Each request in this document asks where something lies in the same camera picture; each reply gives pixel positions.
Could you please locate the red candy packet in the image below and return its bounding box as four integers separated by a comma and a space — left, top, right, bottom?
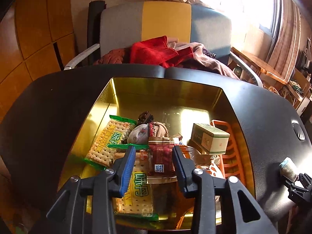
148, 136, 182, 176

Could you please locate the grey yellow blue armchair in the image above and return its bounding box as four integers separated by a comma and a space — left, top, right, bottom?
65, 1, 264, 88

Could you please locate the red cloth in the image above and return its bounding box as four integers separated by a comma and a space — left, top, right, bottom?
129, 36, 194, 69

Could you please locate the orange plastic rack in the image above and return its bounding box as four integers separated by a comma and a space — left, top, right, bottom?
210, 119, 247, 179

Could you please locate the purple patterned cloth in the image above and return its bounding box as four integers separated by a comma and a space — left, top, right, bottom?
202, 48, 217, 59

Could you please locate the small green and cream box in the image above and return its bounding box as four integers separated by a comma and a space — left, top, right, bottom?
189, 123, 230, 155

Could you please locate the clear brown snack packet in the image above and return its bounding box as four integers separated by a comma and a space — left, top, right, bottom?
147, 175, 181, 216

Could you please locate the green cracker packet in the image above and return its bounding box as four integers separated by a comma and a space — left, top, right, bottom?
84, 114, 137, 171
114, 149, 159, 222

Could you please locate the window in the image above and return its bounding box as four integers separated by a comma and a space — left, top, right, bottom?
200, 0, 281, 37

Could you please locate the round pastry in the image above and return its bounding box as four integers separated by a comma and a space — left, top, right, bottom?
127, 123, 150, 145

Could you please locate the beige sock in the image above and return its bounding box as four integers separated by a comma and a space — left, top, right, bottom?
149, 121, 169, 138

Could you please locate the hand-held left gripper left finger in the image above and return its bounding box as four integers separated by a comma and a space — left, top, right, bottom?
36, 146, 136, 234

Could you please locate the wooden side table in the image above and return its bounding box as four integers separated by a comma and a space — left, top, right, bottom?
231, 47, 293, 86

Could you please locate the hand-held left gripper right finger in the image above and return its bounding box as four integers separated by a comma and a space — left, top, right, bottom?
172, 146, 278, 234

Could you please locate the rust brown cloth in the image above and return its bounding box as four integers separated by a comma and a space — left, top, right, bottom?
94, 49, 132, 66

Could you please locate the wooden wardrobe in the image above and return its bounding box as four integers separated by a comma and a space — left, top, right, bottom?
0, 0, 77, 120

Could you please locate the gold and red tin box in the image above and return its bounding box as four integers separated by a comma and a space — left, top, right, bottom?
57, 77, 256, 232

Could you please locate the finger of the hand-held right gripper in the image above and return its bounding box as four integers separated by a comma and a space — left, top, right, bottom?
283, 175, 312, 203
299, 173, 312, 189

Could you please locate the black oval table cushion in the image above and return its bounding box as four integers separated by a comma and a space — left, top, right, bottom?
292, 122, 306, 141

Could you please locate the white sock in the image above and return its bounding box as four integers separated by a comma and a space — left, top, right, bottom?
278, 159, 298, 181

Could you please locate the pink cloth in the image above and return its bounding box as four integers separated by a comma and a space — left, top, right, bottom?
166, 38, 240, 80

